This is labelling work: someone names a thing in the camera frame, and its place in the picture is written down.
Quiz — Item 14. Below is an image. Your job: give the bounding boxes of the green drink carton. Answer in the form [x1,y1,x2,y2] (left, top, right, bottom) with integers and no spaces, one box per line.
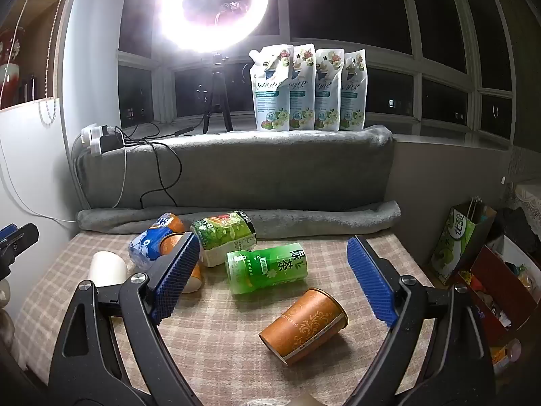
[190,210,258,268]

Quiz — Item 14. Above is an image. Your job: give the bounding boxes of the rolled grey blanket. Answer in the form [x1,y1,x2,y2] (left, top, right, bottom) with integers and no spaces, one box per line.
[77,200,402,240]

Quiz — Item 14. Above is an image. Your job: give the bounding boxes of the green tea bottle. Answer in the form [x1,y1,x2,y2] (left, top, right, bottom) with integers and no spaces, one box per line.
[224,243,309,295]

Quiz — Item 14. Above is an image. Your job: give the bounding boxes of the white paper cup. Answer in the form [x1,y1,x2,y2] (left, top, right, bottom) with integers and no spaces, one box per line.
[88,251,128,287]

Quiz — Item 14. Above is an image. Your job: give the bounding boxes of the black cable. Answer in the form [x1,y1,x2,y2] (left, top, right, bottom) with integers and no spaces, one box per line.
[120,121,204,210]

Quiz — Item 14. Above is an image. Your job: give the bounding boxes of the white power strip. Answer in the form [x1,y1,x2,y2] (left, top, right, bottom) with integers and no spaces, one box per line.
[79,124,111,156]

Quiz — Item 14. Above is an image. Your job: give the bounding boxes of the orange patterned paper cup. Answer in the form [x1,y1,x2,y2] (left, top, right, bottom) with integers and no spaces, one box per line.
[259,288,348,366]

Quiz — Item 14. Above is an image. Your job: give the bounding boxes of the blue label plastic bottle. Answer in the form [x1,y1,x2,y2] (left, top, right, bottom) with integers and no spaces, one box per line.
[127,212,186,269]

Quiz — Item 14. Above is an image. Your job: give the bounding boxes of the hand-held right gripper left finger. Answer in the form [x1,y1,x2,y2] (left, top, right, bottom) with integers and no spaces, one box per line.
[48,232,204,406]

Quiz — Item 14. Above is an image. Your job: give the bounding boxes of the white window frame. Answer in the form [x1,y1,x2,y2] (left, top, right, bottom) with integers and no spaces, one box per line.
[116,0,515,146]

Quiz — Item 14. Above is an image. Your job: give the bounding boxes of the red cardboard box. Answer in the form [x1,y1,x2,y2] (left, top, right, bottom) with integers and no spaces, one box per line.
[454,245,538,331]

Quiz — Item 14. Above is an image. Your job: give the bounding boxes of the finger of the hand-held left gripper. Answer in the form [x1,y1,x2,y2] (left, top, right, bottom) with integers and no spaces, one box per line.
[0,222,40,280]

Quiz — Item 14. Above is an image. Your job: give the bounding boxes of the grey fleece blanket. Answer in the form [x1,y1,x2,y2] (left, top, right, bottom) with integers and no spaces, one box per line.
[75,124,396,212]

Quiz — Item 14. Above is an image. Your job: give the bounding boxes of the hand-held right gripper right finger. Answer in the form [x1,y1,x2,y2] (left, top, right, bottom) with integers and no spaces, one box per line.
[347,236,496,406]

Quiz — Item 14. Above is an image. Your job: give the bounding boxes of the green paper bag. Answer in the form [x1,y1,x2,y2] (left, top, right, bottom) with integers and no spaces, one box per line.
[430,204,498,287]

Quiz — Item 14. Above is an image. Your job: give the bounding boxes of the black power adapter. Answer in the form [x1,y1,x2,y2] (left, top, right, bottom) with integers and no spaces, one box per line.
[99,132,126,153]

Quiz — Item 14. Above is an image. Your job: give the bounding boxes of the red vase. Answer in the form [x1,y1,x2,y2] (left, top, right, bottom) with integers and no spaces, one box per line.
[0,29,25,107]

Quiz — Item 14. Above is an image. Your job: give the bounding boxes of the white detergent pouch with spout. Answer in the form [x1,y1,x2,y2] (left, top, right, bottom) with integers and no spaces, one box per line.
[249,44,296,132]

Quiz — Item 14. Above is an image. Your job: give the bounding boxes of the checked beige cloth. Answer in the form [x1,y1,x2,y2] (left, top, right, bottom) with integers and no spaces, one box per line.
[12,232,437,406]

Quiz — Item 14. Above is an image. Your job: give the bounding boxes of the ring light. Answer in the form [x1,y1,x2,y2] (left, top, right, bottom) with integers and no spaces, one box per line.
[154,0,282,57]

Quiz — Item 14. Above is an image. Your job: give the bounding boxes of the black tripod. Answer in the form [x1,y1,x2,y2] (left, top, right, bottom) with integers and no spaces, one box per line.
[202,53,234,134]

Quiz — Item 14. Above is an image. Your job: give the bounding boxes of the white cable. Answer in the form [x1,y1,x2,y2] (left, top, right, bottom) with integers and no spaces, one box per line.
[0,133,128,224]

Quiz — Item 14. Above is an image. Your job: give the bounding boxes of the white bead chain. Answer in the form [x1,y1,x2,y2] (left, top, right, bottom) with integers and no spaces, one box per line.
[37,0,72,126]

